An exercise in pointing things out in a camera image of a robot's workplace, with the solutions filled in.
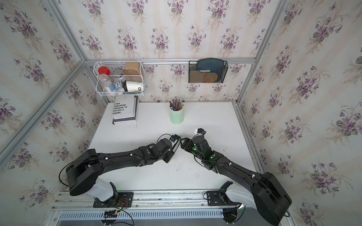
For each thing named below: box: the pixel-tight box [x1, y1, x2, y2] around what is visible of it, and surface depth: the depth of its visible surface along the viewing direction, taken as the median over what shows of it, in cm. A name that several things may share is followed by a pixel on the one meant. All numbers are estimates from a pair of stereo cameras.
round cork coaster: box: [203, 72, 219, 83], surface depth 99 cm
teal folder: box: [196, 58, 224, 82], surface depth 94 cm
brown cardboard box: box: [121, 61, 141, 76], surface depth 92 cm
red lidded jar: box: [98, 66, 111, 76], surface depth 93 cm
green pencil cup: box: [169, 106, 184, 125], surface depth 107 cm
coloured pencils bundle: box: [169, 97, 185, 111], surface depth 102 cm
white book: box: [112, 95, 136, 120], surface depth 108 cm
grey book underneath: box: [112, 95, 139, 125], surface depth 106 cm
